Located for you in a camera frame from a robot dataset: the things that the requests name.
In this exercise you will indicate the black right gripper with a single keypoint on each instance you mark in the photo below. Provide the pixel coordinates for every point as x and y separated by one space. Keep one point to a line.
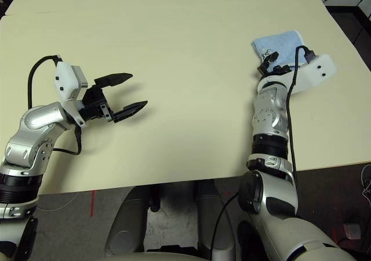
275 71

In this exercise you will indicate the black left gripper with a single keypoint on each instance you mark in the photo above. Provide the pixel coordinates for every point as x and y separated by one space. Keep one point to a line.
94 104

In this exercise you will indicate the light blue towel white trim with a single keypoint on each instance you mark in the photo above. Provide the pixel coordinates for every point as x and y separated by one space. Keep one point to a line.
278 45

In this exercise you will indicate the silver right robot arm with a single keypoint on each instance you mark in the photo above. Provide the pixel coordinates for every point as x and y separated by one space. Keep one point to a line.
269 113

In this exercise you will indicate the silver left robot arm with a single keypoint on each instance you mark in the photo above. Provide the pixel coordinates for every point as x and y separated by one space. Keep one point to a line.
37 124

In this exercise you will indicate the black foam floor mat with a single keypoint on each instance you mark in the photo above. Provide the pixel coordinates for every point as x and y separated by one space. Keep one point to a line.
353 26

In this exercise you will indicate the red tape line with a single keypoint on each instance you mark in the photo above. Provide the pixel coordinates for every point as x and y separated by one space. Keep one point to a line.
92 203

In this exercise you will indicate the grey robot right leg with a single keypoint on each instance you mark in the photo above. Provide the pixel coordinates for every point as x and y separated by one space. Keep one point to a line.
214 223

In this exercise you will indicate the grey robot torso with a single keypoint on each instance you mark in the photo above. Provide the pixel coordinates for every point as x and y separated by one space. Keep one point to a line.
153 256

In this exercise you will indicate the white power adapter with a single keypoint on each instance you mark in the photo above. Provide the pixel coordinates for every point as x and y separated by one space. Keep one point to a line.
352 231

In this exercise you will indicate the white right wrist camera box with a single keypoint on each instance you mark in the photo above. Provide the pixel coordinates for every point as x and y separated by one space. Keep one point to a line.
316 75

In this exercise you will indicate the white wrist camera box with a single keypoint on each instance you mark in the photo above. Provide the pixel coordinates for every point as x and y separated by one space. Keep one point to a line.
316 75
65 78

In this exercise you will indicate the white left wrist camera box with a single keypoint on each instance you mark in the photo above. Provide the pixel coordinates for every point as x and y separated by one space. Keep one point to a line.
65 78

